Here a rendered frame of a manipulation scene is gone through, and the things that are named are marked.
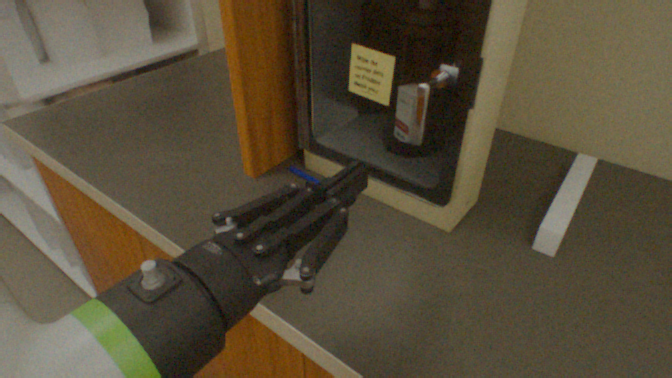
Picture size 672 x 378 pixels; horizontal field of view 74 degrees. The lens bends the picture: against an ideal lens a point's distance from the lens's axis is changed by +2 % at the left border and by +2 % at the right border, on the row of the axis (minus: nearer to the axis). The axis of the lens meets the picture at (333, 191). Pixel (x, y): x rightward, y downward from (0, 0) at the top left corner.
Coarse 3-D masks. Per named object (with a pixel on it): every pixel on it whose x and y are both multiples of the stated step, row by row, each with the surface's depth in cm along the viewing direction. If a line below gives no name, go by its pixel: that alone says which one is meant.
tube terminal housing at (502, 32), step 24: (504, 0) 52; (504, 24) 55; (504, 48) 59; (504, 72) 63; (480, 96) 59; (480, 120) 63; (480, 144) 67; (312, 168) 87; (336, 168) 83; (480, 168) 73; (384, 192) 78; (456, 192) 68; (432, 216) 73; (456, 216) 72
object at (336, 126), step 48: (336, 0) 64; (384, 0) 59; (432, 0) 55; (480, 0) 51; (336, 48) 68; (384, 48) 62; (432, 48) 58; (480, 48) 54; (336, 96) 72; (432, 96) 61; (336, 144) 78; (384, 144) 71; (432, 144) 65; (432, 192) 69
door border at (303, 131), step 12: (300, 0) 68; (300, 12) 69; (300, 24) 70; (300, 36) 71; (300, 48) 72; (300, 60) 74; (300, 72) 75; (300, 84) 76; (300, 96) 78; (300, 108) 79; (300, 132) 82
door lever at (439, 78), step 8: (440, 72) 58; (432, 80) 57; (440, 80) 58; (448, 80) 58; (424, 88) 55; (432, 88) 57; (440, 88) 59; (416, 96) 57; (424, 96) 56; (416, 104) 57; (424, 104) 57; (416, 112) 58; (424, 112) 57; (416, 120) 59; (424, 120) 58; (416, 128) 59; (424, 128) 59; (416, 136) 60; (416, 144) 60
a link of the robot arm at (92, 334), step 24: (0, 312) 28; (24, 312) 30; (72, 312) 30; (96, 312) 30; (0, 336) 26; (24, 336) 28; (48, 336) 28; (72, 336) 28; (96, 336) 28; (120, 336) 29; (0, 360) 25; (24, 360) 26; (48, 360) 27; (72, 360) 27; (96, 360) 27; (120, 360) 28; (144, 360) 29
